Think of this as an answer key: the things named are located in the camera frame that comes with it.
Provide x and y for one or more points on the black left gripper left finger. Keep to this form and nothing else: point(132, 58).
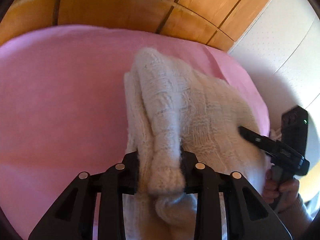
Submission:
point(71, 216)

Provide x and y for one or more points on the person's right hand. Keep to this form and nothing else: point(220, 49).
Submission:
point(287, 190)

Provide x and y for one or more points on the cream knitted sweater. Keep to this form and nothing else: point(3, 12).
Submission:
point(172, 107)

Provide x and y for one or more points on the pink bed sheet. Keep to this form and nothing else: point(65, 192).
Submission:
point(63, 107)

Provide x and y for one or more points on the wooden panelled headboard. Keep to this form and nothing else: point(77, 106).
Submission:
point(216, 23)

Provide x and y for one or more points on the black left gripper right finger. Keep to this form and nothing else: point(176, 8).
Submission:
point(247, 214)

